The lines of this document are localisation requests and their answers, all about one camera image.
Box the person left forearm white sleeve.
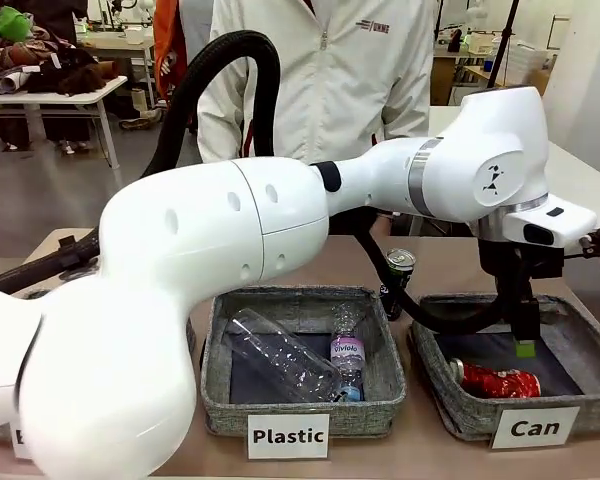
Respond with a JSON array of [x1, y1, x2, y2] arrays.
[[378, 92, 432, 145]]

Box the white plastic storage bins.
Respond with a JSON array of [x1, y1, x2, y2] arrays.
[[504, 39, 557, 76]]

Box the crushed red drink can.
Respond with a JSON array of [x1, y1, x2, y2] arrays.
[[447, 358, 543, 400]]

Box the grey fabric basket labelled Can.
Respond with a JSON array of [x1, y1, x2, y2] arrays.
[[410, 293, 600, 442]]

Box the bystander in dark clothes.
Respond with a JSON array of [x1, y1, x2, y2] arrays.
[[0, 0, 92, 156]]

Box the black green drink can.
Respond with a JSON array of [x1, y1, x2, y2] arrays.
[[379, 248, 418, 322]]

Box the small crushed purple-label bottle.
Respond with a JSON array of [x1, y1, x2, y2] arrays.
[[329, 301, 369, 403]]

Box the grey fabric basket labelled Plastic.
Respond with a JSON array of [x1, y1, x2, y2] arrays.
[[201, 284, 409, 437]]

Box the large clear plastic bottle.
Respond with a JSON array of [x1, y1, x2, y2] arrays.
[[223, 306, 344, 402]]

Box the pile of mixed clothes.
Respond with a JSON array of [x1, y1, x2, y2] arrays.
[[0, 4, 122, 97]]

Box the brown cardboard box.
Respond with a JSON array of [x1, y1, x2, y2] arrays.
[[429, 54, 457, 107]]

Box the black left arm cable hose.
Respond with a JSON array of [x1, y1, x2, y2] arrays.
[[0, 29, 519, 337]]

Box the white background workbench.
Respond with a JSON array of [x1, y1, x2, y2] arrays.
[[78, 30, 157, 109]]

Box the dark trousers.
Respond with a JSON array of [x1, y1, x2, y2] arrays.
[[328, 208, 397, 239]]

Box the bystander in orange jacket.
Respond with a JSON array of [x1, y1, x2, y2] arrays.
[[152, 0, 190, 110]]

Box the person in white jacket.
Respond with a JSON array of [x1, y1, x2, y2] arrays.
[[196, 0, 436, 167]]

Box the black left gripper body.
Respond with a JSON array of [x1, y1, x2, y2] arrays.
[[478, 238, 565, 322]]

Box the white Bottle label card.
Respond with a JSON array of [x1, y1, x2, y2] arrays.
[[11, 424, 36, 462]]

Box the white table with clothes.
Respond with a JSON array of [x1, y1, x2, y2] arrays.
[[0, 74, 130, 171]]

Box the person right forearm white sleeve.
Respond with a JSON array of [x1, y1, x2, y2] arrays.
[[196, 92, 254, 165]]

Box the white Plastic label card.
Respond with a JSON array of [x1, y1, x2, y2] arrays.
[[247, 413, 331, 461]]

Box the black tripod pole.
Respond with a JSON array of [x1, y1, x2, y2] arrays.
[[486, 0, 522, 91]]

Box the white Can label card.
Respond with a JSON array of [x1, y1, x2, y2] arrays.
[[490, 405, 582, 450]]

